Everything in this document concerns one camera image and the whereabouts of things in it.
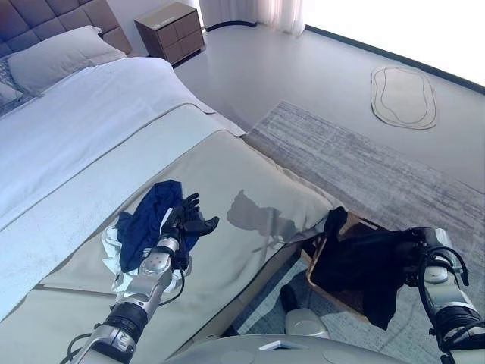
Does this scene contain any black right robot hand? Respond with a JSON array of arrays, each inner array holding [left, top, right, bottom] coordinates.
[[403, 226, 454, 268]]

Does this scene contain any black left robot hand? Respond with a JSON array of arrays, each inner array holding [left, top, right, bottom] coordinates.
[[159, 192, 220, 247]]

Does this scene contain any navy blue garment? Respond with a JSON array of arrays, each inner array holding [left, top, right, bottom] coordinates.
[[115, 180, 200, 274]]

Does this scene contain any black garment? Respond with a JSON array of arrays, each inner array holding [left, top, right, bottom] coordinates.
[[310, 206, 425, 331]]

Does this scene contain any white garment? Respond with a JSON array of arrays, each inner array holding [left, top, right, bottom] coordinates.
[[101, 225, 183, 295]]

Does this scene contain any beige bed cover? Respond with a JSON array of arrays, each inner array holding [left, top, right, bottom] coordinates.
[[0, 128, 346, 364]]

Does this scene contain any brown wicker basket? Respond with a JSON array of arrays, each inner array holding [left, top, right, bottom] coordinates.
[[305, 212, 383, 315]]

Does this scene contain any large grey area rug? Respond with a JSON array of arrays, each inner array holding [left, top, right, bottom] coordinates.
[[219, 100, 485, 364]]

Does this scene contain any grey robot torso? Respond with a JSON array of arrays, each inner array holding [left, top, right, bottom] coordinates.
[[162, 333, 402, 364]]

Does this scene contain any small oval beige rug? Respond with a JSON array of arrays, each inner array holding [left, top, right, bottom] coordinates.
[[370, 66, 437, 130]]

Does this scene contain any white duvet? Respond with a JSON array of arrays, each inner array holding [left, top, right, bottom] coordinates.
[[0, 56, 247, 319]]

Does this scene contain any silver right robot leg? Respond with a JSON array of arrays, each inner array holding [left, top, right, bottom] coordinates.
[[280, 284, 330, 340]]

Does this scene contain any brown wooden nightstand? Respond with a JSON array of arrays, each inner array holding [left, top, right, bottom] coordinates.
[[133, 2, 206, 67]]

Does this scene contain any white pillow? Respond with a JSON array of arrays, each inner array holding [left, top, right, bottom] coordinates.
[[7, 25, 128, 96]]

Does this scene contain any grey patterned cushion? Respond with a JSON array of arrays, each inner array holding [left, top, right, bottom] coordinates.
[[0, 58, 23, 115]]

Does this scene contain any brown tufted headboard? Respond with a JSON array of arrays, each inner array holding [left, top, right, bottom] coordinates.
[[0, 0, 132, 58]]

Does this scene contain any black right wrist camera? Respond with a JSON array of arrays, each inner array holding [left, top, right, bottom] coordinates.
[[403, 265, 420, 287]]

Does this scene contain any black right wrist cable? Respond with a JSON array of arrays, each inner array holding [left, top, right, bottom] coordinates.
[[416, 246, 471, 300]]

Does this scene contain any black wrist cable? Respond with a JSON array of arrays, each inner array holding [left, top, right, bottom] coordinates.
[[416, 246, 471, 300], [158, 267, 186, 306]]

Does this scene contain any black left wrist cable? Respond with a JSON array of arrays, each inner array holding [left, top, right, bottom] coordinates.
[[158, 267, 186, 306]]

